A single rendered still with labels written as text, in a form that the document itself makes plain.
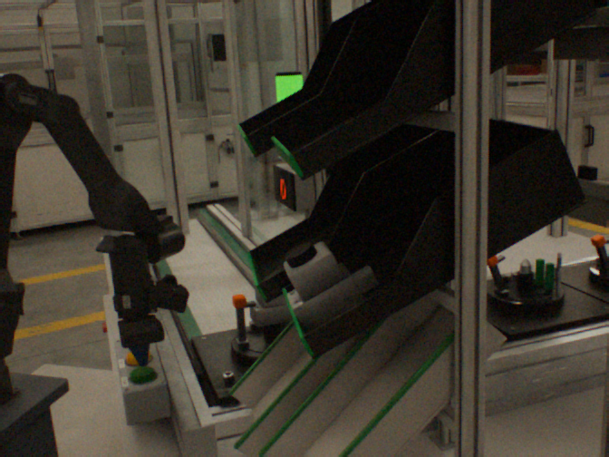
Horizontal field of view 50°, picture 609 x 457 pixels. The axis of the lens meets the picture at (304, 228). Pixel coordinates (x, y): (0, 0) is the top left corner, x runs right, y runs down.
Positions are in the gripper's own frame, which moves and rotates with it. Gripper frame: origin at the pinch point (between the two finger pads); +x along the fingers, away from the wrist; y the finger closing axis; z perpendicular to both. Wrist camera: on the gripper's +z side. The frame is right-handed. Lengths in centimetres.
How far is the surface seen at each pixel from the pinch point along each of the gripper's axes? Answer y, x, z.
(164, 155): 103, -15, 19
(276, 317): -3.9, -1.9, 21.5
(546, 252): 47, 17, 116
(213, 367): -3.6, 4.6, 10.4
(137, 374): -0.8, 4.3, -1.2
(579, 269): 7, 5, 92
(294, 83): 15, -38, 33
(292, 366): -23.6, -3.2, 17.7
